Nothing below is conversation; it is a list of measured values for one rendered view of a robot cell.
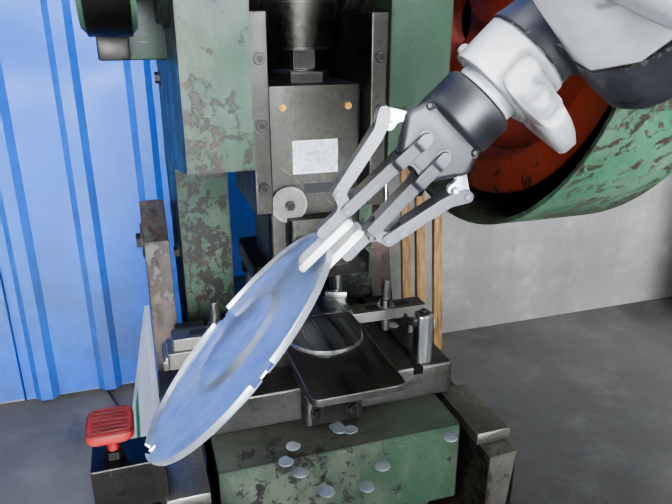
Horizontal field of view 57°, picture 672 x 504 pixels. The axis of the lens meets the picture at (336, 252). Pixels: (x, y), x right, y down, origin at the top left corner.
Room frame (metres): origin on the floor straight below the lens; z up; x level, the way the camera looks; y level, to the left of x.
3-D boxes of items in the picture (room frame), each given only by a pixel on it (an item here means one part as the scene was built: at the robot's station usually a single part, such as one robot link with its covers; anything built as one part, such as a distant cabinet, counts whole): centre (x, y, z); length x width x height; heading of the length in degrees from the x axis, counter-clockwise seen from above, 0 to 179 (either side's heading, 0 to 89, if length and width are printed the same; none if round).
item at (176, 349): (0.96, 0.22, 0.76); 0.17 x 0.06 x 0.10; 108
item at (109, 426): (0.69, 0.30, 0.72); 0.07 x 0.06 x 0.08; 18
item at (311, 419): (0.84, 0.00, 0.72); 0.25 x 0.14 x 0.14; 18
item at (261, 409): (1.01, 0.06, 0.68); 0.45 x 0.30 x 0.06; 108
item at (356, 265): (1.01, 0.06, 0.86); 0.20 x 0.16 x 0.05; 108
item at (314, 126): (0.97, 0.04, 1.04); 0.17 x 0.15 x 0.30; 18
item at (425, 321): (0.94, -0.15, 0.75); 0.03 x 0.03 x 0.10; 18
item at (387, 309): (1.06, -0.10, 0.76); 0.17 x 0.06 x 0.10; 108
